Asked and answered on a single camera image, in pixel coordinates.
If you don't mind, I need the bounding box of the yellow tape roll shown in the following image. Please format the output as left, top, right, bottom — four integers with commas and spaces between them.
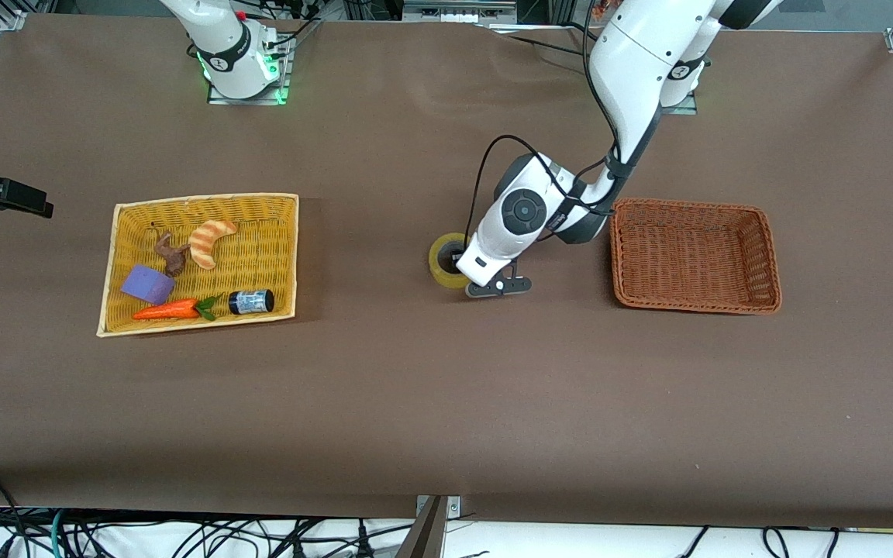
428, 232, 480, 290

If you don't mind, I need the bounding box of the brown table cover sheet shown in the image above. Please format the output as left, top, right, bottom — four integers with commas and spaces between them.
0, 15, 893, 529

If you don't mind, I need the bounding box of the purple foam block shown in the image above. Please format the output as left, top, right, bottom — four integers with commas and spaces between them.
120, 264, 177, 305

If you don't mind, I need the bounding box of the brown toy figure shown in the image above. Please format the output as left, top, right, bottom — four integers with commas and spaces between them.
152, 223, 190, 278

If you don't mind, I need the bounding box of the orange toy carrot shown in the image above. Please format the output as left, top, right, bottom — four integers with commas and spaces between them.
132, 296, 219, 322

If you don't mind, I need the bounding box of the toy croissant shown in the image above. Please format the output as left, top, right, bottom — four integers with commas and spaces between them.
188, 219, 239, 270

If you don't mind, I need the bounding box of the yellow wicker basket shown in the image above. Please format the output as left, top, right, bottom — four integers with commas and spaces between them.
96, 192, 300, 339

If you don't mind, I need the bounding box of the orange-brown wicker basket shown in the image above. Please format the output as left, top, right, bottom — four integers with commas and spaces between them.
609, 198, 783, 315

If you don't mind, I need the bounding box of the small black bottle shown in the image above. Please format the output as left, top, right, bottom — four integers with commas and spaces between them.
228, 289, 275, 315

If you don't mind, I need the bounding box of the grey metal box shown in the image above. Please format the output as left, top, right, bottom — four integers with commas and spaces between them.
402, 0, 519, 24

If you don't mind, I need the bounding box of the dark metal pole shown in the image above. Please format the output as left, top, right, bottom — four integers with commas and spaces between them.
396, 496, 447, 558

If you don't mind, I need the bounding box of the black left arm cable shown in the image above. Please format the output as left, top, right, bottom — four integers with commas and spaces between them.
464, 0, 626, 233

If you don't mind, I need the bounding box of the black table cable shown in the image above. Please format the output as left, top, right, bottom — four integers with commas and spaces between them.
505, 33, 598, 60

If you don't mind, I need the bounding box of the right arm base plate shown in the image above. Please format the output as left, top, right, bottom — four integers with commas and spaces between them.
206, 31, 294, 106

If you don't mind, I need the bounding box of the silver metal bracket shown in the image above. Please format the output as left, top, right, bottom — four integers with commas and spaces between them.
415, 495, 462, 518

